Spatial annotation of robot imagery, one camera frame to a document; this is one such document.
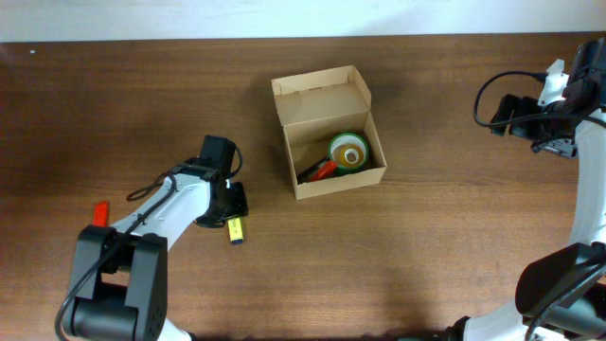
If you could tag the yellow highlighter marker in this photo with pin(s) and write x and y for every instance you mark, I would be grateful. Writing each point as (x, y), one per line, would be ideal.
(236, 231)

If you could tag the red highlighter marker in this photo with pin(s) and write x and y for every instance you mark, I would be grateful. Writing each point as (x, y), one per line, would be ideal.
(101, 214)

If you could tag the green tape roll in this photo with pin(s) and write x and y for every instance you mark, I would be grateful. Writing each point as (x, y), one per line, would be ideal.
(345, 139)

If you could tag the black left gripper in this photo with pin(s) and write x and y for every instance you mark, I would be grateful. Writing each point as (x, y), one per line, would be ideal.
(240, 206)

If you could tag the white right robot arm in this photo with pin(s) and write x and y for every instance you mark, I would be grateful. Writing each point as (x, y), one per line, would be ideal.
(561, 296)

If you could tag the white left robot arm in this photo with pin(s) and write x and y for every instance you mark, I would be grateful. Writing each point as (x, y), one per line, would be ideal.
(118, 287)

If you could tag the cardboard box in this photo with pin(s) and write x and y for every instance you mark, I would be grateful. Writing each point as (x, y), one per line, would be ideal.
(315, 107)

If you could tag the yellow tape roll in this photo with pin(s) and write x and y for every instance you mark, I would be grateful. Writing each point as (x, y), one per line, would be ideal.
(350, 156)

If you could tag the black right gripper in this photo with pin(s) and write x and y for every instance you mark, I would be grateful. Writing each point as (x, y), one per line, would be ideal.
(564, 147)

